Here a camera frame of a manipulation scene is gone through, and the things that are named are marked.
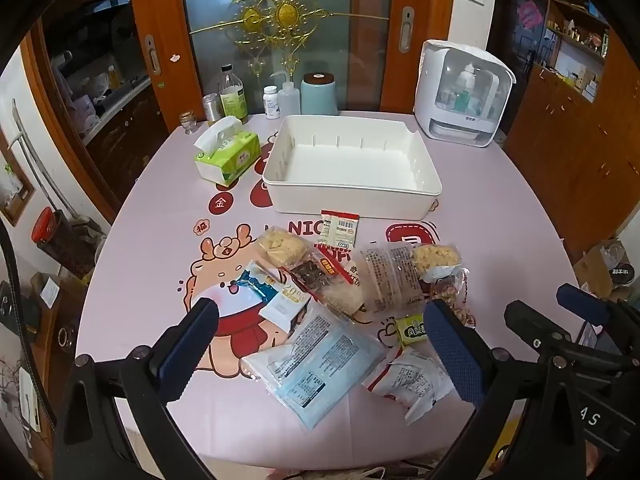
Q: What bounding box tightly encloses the metal door handle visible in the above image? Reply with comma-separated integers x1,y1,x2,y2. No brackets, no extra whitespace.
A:
144,34,162,77
398,6,416,55

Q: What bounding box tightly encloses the cardboard box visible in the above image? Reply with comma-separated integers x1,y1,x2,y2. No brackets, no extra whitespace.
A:
572,240,640,301

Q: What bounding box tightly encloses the pink printed tablecloth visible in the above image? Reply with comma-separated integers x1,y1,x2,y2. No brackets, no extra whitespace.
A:
74,110,586,466

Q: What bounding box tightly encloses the glass bottle with green label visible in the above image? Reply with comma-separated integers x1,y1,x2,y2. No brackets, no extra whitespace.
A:
219,64,249,123

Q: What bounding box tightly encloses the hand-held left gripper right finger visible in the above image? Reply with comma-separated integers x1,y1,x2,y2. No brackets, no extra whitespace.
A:
423,298,587,480

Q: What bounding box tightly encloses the white plastic storage bin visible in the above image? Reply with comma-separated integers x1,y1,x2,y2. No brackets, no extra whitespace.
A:
261,114,443,221

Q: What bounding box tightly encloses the small red white snack packet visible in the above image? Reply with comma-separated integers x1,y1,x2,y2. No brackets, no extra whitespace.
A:
318,209,361,250

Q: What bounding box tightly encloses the dark nut bar packet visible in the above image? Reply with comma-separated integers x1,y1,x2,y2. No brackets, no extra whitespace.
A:
285,244,351,306

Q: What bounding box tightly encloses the wooden cabinet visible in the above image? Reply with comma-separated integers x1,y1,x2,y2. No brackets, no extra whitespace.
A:
502,0,640,261

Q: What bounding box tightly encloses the glass door with gold ornament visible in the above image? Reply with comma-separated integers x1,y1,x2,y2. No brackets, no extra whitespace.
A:
180,0,393,113

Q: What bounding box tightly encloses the container with red lid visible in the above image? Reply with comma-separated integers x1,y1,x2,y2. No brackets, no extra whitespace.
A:
31,206,76,271

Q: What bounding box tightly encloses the clear nut mix packet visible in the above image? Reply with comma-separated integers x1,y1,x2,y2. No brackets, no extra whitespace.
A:
425,280,476,328

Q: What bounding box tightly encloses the puffed corn snack pack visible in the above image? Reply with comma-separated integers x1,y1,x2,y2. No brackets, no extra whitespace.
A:
411,242,463,281

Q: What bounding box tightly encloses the yellow green candy packet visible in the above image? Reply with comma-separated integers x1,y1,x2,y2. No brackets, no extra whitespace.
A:
394,312,431,348

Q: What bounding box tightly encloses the beige cracker packet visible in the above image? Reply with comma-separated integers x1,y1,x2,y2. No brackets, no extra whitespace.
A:
320,260,373,316

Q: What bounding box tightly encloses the yellow rice cracker packet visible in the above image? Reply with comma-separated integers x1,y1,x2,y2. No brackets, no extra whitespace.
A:
256,227,310,267

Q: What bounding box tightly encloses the small metal can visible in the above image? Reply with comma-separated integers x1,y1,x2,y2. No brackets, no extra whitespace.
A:
202,94,224,126

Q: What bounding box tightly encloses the green tissue pack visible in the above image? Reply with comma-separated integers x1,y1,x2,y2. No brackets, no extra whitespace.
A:
194,116,262,190

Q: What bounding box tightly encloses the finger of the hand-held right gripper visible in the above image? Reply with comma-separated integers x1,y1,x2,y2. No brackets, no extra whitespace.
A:
556,283,640,342
504,301,622,367

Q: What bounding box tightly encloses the large clear blue packet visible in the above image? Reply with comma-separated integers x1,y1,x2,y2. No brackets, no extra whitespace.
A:
240,305,386,431

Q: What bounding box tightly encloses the clear squeeze wash bottle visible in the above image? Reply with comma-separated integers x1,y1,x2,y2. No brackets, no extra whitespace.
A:
270,71,302,118

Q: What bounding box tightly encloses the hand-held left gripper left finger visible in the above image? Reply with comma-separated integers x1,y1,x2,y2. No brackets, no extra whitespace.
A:
52,297,221,480

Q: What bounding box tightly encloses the clear bag with brown print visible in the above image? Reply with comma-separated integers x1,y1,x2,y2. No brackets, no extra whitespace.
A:
359,242,426,313

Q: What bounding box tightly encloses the light blue canister brown lid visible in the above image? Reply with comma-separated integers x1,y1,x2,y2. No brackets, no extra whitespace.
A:
300,73,339,116

